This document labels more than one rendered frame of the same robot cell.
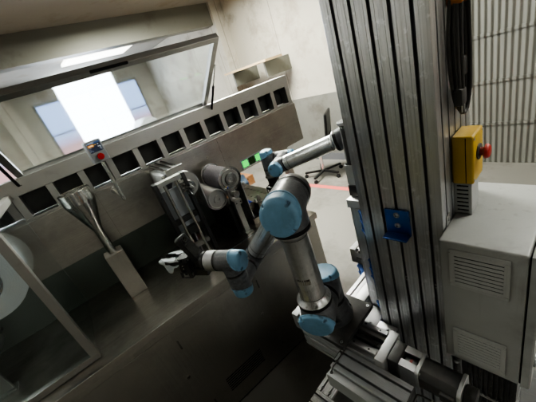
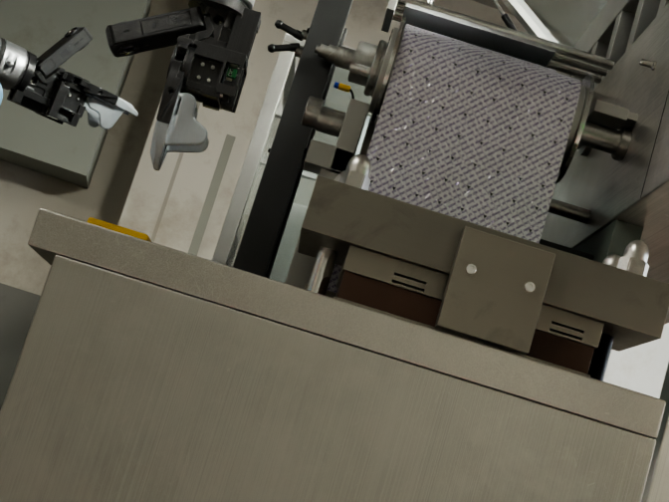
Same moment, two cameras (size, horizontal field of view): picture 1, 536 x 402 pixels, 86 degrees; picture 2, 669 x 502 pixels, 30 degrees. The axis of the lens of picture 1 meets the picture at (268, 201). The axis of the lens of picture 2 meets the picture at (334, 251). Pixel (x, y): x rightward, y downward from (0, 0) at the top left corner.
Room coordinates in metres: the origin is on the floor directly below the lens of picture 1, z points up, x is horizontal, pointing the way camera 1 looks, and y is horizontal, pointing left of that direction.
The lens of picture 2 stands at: (2.40, -1.19, 0.73)
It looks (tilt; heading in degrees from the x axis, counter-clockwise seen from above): 10 degrees up; 119
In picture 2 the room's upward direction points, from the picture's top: 17 degrees clockwise
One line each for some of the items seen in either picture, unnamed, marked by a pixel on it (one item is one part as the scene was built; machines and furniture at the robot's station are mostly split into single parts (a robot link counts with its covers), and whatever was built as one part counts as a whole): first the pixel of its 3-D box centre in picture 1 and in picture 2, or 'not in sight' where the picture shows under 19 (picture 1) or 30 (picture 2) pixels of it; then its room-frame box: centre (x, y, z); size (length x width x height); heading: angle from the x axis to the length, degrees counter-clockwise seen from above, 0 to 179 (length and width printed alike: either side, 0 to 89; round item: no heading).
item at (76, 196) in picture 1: (76, 196); not in sight; (1.37, 0.85, 1.50); 0.14 x 0.14 x 0.06
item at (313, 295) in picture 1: (303, 264); not in sight; (0.73, -0.04, 1.19); 0.15 x 0.12 x 0.55; 152
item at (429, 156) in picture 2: (235, 191); (455, 187); (1.77, 0.18, 1.11); 0.23 x 0.01 x 0.18; 29
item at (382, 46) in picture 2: (230, 179); (378, 69); (1.62, 0.16, 1.25); 0.07 x 0.02 x 0.07; 119
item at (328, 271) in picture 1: (325, 283); not in sight; (0.85, -0.10, 0.98); 0.13 x 0.12 x 0.14; 152
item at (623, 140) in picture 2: not in sight; (600, 137); (1.89, 0.31, 1.25); 0.07 x 0.04 x 0.04; 29
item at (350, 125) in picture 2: (240, 211); (312, 209); (1.58, 0.18, 1.05); 0.06 x 0.05 x 0.31; 29
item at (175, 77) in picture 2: not in sight; (174, 88); (1.52, -0.10, 1.10); 0.05 x 0.02 x 0.09; 120
